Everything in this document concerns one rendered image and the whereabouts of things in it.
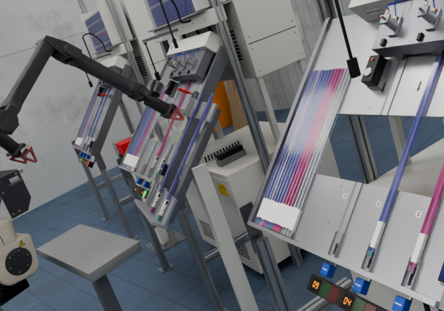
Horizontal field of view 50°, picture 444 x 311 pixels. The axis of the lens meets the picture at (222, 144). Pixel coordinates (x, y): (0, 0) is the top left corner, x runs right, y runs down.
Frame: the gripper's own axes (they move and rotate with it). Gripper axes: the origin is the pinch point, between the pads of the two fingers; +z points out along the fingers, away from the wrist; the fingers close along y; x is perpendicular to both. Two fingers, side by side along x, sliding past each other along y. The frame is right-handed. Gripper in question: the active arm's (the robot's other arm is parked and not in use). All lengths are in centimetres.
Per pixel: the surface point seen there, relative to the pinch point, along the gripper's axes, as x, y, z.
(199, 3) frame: -48, -12, -21
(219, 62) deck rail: -30.0, -10.2, 0.7
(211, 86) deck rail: -18.0, -10.2, 2.3
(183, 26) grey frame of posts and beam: -44.7, 16.9, -14.4
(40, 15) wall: -89, 383, -65
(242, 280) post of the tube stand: 55, -43, 38
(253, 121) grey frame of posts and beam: -13.0, -14.1, 28.4
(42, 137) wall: 37, 371, -2
